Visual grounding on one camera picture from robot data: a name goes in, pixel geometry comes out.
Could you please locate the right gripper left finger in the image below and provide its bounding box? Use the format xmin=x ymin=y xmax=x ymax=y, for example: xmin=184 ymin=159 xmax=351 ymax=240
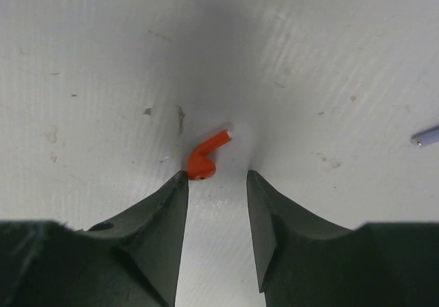
xmin=1 ymin=171 xmax=189 ymax=306

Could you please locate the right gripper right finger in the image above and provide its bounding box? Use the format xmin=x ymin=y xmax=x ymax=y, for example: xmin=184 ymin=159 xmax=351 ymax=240
xmin=246 ymin=171 xmax=438 ymax=306

